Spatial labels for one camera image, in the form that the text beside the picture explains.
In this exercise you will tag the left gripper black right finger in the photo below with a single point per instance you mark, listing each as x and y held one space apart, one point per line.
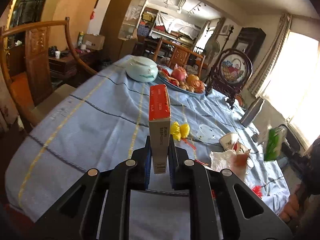
221 205

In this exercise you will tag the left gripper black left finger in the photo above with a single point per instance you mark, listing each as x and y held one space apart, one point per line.
97 206

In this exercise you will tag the white tissue paper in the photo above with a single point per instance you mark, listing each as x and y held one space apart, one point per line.
239 164

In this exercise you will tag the white paper cup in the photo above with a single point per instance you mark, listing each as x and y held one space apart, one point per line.
229 140

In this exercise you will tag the yellow foam fruit net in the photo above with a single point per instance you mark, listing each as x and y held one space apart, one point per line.
178 131

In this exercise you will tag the green snack packet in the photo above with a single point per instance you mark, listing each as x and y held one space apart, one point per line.
273 142

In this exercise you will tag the red and white carton box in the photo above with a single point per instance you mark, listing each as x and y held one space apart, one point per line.
159 126

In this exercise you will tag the person's hand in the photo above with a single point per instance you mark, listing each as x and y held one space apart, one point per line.
290 210

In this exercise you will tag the clear plastic lid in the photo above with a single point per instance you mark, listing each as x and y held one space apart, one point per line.
205 133

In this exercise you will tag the grey metal tin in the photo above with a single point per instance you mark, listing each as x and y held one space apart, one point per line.
251 113

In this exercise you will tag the light blue tablecloth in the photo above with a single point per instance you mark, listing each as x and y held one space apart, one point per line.
101 124

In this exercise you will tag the orange fruit on plate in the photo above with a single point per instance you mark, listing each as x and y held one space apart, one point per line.
191 78

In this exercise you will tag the round embroidered table screen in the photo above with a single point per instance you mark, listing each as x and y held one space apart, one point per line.
229 74

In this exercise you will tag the red apple in net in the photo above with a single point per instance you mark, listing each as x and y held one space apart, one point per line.
179 73

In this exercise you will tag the dark wooden side cabinet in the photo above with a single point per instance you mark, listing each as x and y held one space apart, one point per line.
68 67

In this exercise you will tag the blue fruit plate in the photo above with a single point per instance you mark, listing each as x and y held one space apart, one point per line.
198 87

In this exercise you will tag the far wooden chair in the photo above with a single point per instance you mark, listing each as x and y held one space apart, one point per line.
180 55

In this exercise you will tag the pale green ceramic lidded pot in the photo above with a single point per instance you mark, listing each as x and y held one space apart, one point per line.
141 69

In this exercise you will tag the standing electric fan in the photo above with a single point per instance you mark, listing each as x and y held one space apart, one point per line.
211 49

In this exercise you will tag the near wooden armchair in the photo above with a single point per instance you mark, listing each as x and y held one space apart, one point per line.
37 66

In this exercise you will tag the cardboard box on cabinet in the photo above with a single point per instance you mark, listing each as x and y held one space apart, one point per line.
95 42

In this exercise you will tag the tall wooden wardrobe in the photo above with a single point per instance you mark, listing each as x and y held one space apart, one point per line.
119 28

